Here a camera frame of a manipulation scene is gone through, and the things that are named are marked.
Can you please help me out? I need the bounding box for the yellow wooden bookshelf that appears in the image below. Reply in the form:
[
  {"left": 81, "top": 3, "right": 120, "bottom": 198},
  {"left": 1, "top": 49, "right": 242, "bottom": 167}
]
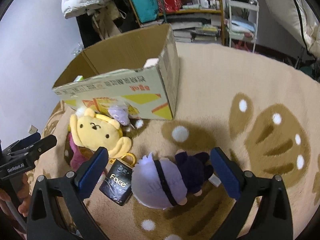
[{"left": 128, "top": 0, "right": 226, "bottom": 44}]

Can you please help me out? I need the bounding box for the stack of books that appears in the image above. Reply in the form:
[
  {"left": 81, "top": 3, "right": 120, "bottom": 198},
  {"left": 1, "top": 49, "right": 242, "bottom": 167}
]
[{"left": 170, "top": 22, "right": 221, "bottom": 43}]

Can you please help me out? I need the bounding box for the cardboard box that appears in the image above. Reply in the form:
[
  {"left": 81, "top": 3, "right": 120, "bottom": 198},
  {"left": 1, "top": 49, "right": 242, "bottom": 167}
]
[{"left": 52, "top": 24, "right": 180, "bottom": 120}]

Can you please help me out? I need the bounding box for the yellow dog plush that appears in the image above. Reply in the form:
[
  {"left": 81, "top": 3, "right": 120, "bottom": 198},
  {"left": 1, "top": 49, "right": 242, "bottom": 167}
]
[{"left": 69, "top": 108, "right": 132, "bottom": 159}]

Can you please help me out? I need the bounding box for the teal bag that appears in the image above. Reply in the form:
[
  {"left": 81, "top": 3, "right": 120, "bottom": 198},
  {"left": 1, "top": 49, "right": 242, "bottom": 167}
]
[{"left": 131, "top": 0, "right": 159, "bottom": 23}]

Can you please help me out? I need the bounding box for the beige patterned carpet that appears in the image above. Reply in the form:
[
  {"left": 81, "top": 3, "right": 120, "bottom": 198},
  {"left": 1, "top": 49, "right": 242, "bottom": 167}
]
[{"left": 30, "top": 41, "right": 320, "bottom": 240}]

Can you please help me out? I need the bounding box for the small purple plush charm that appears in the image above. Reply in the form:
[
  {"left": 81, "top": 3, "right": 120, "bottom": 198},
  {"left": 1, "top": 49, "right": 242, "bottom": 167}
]
[{"left": 108, "top": 105, "right": 130, "bottom": 126}]

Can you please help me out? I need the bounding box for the black Face tissue pack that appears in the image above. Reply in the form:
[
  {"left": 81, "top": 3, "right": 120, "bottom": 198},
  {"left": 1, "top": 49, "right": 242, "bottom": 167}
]
[{"left": 99, "top": 159, "right": 132, "bottom": 206}]

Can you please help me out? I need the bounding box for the pink bear plush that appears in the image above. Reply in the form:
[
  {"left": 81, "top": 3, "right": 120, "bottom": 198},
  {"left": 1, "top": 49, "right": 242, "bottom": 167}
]
[{"left": 67, "top": 132, "right": 94, "bottom": 171}]

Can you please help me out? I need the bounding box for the white rolling cart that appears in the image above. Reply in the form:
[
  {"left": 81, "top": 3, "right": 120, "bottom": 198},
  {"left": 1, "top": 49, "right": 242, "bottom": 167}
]
[{"left": 226, "top": 0, "right": 260, "bottom": 53}]

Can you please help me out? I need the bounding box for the pink swirl roll pillow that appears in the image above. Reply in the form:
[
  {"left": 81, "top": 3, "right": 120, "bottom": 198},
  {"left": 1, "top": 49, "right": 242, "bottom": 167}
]
[{"left": 143, "top": 58, "right": 159, "bottom": 69}]

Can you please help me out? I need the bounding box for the lavender haired doll plush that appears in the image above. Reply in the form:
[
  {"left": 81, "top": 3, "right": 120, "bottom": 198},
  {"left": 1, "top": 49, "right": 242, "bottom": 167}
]
[{"left": 131, "top": 150, "right": 221, "bottom": 210}]

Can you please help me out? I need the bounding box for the green tissue pack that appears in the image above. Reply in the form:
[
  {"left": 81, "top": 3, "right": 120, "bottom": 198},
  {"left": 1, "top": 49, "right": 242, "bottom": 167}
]
[{"left": 74, "top": 75, "right": 84, "bottom": 82}]

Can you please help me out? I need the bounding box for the green pole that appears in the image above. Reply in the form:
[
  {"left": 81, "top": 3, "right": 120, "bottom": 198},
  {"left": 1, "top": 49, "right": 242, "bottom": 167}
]
[{"left": 160, "top": 0, "right": 168, "bottom": 23}]

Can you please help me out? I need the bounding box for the white folded mattress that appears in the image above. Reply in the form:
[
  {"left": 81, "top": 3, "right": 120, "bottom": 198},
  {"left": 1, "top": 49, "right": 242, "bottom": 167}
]
[{"left": 265, "top": 0, "right": 319, "bottom": 57}]

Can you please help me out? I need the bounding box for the wall outlet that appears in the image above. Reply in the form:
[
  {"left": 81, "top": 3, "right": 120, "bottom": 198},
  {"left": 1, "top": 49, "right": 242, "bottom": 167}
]
[{"left": 28, "top": 125, "right": 38, "bottom": 134}]

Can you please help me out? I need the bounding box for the person's left hand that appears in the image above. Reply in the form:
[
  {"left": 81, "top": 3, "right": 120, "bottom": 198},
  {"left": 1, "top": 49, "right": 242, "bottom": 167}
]
[{"left": 0, "top": 173, "right": 31, "bottom": 218}]

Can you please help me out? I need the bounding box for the beige coat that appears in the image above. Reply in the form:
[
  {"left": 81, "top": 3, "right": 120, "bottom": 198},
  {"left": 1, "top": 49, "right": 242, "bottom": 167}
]
[{"left": 92, "top": 2, "right": 126, "bottom": 40}]

